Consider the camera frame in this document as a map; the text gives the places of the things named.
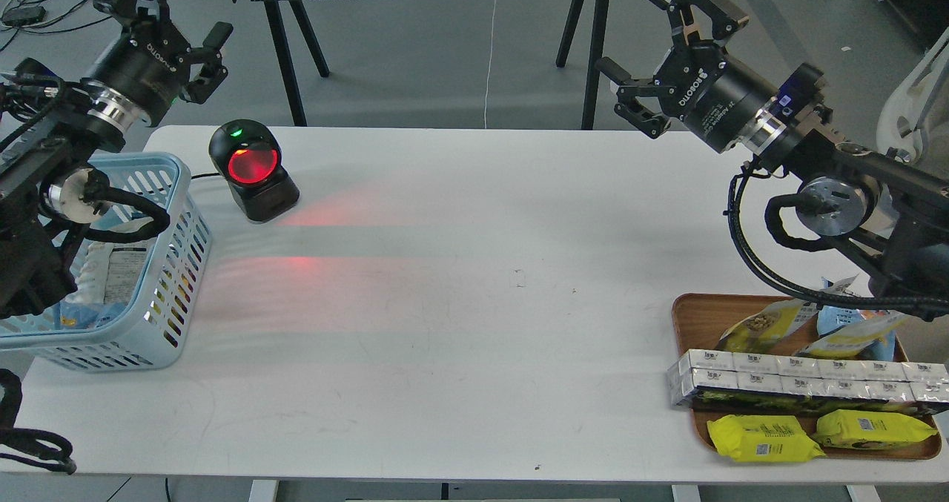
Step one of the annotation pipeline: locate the black power adapter on floor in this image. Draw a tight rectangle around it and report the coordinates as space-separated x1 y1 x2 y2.
2 5 47 28

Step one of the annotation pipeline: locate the blue snack bag in basket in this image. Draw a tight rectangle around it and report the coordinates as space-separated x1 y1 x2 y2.
55 300 126 331

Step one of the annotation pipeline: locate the yellow snack packet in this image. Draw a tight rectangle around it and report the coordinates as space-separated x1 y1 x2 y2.
811 409 939 450
706 415 826 463

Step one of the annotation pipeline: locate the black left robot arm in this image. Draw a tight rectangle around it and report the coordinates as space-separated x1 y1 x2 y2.
2 0 233 374

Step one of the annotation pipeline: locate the white chair at right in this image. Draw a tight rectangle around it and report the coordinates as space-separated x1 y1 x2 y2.
876 30 948 177

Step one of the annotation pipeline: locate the silver boxed snack multipack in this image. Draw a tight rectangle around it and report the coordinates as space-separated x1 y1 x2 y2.
665 348 948 417

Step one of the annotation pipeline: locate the light blue plastic basket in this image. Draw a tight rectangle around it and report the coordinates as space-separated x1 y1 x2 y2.
2 153 213 373

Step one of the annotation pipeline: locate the blue white snack bag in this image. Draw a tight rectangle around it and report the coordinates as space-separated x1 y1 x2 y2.
816 306 897 361

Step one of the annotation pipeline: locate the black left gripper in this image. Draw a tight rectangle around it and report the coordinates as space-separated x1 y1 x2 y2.
82 0 234 129

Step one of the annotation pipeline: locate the black barcode scanner red window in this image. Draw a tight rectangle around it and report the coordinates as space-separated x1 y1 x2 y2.
209 118 300 224

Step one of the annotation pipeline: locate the yellow chickpea snack pouch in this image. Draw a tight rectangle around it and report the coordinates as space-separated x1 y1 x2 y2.
715 299 819 354

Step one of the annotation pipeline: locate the white snack bag in basket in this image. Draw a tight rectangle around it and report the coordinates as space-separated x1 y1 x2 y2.
65 237 156 306

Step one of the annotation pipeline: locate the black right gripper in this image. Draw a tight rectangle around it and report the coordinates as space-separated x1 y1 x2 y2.
595 0 777 153

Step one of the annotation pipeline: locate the yellow snack packet left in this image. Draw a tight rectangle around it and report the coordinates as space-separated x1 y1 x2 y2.
706 415 826 463

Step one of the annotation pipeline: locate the yellow snack packet right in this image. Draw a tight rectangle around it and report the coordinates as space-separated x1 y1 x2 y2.
811 409 939 450

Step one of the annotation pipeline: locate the brown wooden tray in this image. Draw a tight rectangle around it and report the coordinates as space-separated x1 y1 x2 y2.
672 293 945 460

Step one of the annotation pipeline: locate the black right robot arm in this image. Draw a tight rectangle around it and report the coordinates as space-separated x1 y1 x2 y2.
596 0 948 322

